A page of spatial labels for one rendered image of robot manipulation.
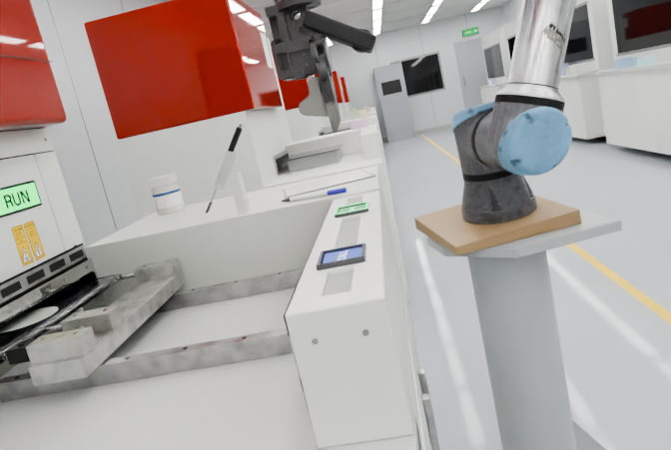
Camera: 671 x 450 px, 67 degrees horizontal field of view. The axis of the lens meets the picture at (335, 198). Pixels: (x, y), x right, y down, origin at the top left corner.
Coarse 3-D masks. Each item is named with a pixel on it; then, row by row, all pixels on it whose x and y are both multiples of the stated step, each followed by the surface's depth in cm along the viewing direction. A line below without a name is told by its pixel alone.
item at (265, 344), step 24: (240, 336) 72; (264, 336) 70; (288, 336) 70; (120, 360) 73; (144, 360) 72; (168, 360) 72; (192, 360) 72; (216, 360) 71; (240, 360) 71; (0, 384) 75; (24, 384) 74; (48, 384) 74; (72, 384) 74; (96, 384) 73
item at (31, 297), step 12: (84, 264) 103; (60, 276) 95; (72, 276) 99; (96, 276) 106; (36, 288) 89; (48, 288) 92; (60, 288) 95; (12, 300) 84; (24, 300) 86; (36, 300) 88; (96, 300) 105; (0, 312) 80; (12, 312) 82; (0, 324) 80; (0, 372) 78
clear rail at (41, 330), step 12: (120, 276) 103; (96, 288) 96; (108, 288) 99; (84, 300) 91; (60, 312) 85; (72, 312) 87; (48, 324) 81; (24, 336) 76; (36, 336) 78; (0, 360) 70
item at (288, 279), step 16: (288, 272) 97; (192, 288) 101; (208, 288) 98; (224, 288) 98; (240, 288) 98; (256, 288) 98; (272, 288) 97; (288, 288) 97; (176, 304) 100; (192, 304) 99
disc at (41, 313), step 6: (54, 306) 91; (30, 312) 90; (36, 312) 89; (42, 312) 89; (48, 312) 88; (54, 312) 87; (18, 318) 88; (24, 318) 87; (30, 318) 86; (36, 318) 86; (42, 318) 85; (6, 324) 86; (12, 324) 85; (18, 324) 85; (24, 324) 84; (30, 324) 83; (0, 330) 83; (6, 330) 83
